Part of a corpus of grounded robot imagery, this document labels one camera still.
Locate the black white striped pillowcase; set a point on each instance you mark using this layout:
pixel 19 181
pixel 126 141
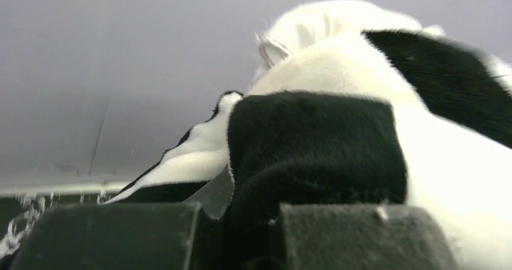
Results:
pixel 355 104

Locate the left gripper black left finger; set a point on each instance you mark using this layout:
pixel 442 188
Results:
pixel 185 235

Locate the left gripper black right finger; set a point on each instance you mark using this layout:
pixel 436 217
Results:
pixel 360 236

